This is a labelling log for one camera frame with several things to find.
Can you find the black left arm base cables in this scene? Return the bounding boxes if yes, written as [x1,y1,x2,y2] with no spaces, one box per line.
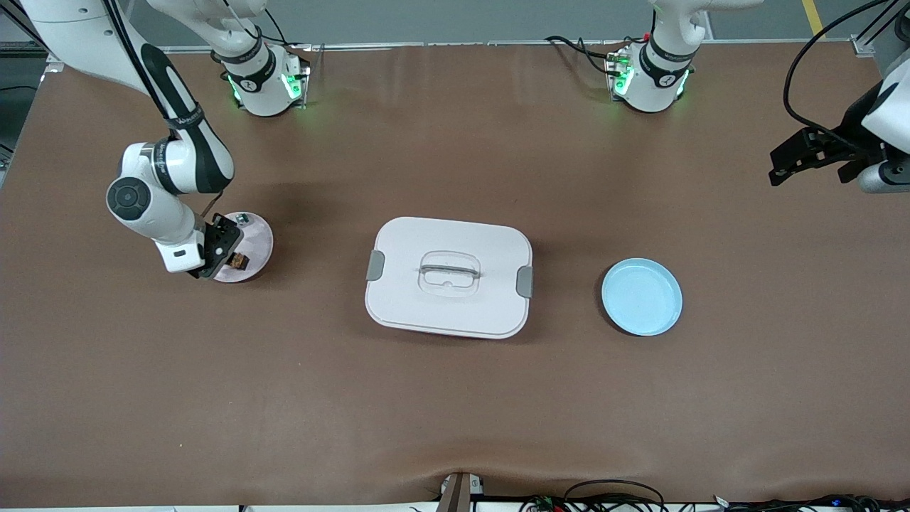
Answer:
[545,34,630,78]

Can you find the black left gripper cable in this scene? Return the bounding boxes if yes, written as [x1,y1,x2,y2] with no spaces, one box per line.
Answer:
[782,0,891,154]

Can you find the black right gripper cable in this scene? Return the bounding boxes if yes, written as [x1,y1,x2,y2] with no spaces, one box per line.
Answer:
[103,0,225,218]

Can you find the metal table edge rail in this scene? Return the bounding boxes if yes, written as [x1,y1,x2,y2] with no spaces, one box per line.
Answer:
[68,39,857,55]

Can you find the light blue round plate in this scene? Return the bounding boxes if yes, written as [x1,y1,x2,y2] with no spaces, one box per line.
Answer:
[601,257,683,337]

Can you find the black cable loop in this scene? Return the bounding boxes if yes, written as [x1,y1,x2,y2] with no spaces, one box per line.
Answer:
[564,479,667,512]

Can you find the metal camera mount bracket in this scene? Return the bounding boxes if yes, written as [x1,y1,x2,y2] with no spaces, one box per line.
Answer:
[437,471,486,512]

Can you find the white lidded pink lunch box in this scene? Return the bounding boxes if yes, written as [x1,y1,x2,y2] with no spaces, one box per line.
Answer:
[365,216,534,340]

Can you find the clear lid handle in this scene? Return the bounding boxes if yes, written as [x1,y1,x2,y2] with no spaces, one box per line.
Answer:
[417,250,482,297]

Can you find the pink round plate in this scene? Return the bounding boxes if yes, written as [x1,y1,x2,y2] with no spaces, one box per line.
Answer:
[212,211,274,284]

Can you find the black right arm base cable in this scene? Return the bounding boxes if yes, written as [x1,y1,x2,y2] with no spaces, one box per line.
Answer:
[259,6,314,52]

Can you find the black cable bundle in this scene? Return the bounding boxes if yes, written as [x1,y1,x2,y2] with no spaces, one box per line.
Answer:
[711,493,910,512]

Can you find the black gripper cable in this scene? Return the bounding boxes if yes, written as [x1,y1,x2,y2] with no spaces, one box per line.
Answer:
[782,0,891,154]
[103,0,225,218]

